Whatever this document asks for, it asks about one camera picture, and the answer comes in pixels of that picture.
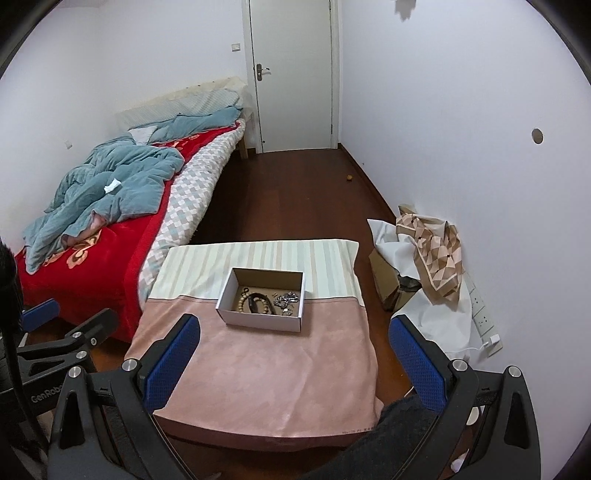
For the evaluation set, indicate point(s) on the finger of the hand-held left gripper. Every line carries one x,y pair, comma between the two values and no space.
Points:
41,314
69,344

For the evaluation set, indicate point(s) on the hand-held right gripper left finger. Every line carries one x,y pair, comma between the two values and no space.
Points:
171,360

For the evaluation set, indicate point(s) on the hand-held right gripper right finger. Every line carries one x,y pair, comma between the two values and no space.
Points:
415,364

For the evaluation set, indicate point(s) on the white cardboard box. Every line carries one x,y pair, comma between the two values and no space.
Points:
258,323

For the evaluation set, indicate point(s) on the black smartwatch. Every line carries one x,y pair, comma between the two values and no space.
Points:
251,305

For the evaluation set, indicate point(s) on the white cloth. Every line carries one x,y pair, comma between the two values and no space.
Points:
438,323

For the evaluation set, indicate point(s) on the bed with red blanket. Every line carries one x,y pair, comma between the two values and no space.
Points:
92,277

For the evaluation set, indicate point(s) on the white charger plug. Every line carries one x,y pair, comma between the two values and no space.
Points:
491,341

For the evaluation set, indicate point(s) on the white power strip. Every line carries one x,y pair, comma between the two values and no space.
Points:
482,314

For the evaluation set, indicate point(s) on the brown cardboard box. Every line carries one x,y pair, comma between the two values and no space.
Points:
385,277

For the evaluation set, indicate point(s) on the table with pink striped cloth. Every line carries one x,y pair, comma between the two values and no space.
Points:
268,378

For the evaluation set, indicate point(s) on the beige patterned scarf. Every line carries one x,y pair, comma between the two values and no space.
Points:
438,258

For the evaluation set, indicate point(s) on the white tissue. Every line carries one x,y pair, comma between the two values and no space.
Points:
112,186

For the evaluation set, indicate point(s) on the blue quilt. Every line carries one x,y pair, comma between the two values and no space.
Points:
115,184

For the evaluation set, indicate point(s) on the checkered mattress cover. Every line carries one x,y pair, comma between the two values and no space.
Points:
194,184

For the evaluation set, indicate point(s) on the white door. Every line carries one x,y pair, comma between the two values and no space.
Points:
295,69

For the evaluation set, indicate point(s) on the wooden bed frame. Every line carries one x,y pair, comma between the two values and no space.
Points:
244,143

